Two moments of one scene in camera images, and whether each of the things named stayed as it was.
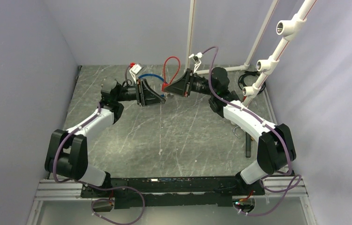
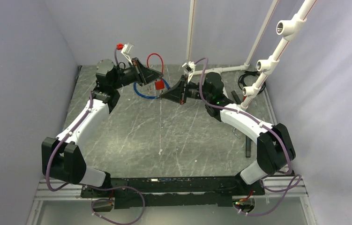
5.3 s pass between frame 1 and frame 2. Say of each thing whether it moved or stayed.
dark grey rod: stayed
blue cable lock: moved
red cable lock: moved
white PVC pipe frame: stayed
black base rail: stayed
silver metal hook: stayed
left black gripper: moved
